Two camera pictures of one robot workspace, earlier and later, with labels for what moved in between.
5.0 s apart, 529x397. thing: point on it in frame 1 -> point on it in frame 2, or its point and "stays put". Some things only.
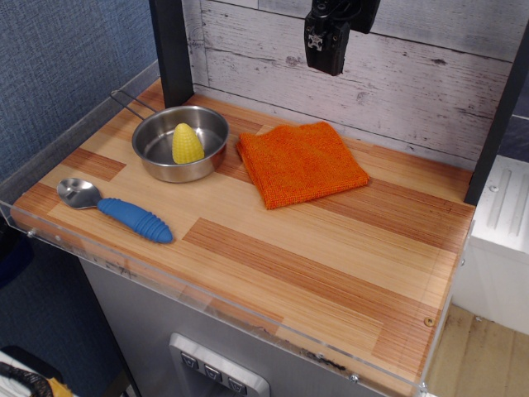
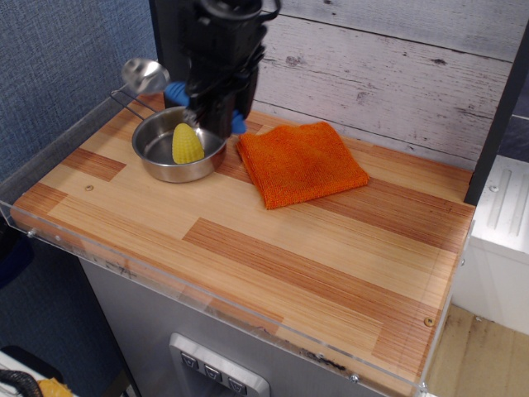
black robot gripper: (321, 37) -> (222, 52)
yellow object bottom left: (59, 389) stays put
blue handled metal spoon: (79, 193) -> (150, 76)
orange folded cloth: (293, 164) stays put
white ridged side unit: (493, 281) stays put
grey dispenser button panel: (200, 371) stays put
